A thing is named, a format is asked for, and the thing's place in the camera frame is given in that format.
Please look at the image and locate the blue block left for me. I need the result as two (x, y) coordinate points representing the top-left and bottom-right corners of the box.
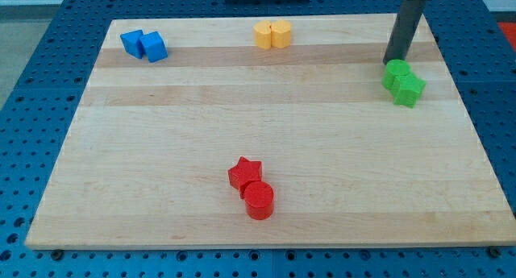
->
(120, 30), (144, 59)

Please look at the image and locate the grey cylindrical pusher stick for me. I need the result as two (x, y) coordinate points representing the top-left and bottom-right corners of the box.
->
(383, 0), (427, 64)

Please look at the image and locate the yellow heart block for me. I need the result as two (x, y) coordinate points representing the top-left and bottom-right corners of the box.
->
(271, 20), (292, 48)

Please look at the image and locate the blue perforated table frame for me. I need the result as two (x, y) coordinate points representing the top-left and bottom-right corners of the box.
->
(1, 0), (515, 277)

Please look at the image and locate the green star block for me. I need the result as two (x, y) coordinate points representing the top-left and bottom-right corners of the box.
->
(390, 73), (427, 108)

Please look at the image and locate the yellow crescent block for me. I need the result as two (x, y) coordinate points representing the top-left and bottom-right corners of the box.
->
(253, 20), (272, 49)

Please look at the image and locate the light wooden board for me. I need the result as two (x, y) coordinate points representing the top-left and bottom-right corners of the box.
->
(25, 14), (515, 250)

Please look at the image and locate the red star block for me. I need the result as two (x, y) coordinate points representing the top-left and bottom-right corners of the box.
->
(228, 156), (263, 199)

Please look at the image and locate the green cylinder block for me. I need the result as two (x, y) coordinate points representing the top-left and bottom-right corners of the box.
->
(381, 59), (411, 90)

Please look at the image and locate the red cylinder block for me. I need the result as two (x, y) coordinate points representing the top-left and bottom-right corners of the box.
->
(243, 181), (274, 220)

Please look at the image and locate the blue cube right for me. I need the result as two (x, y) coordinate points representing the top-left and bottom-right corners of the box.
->
(139, 31), (168, 63)

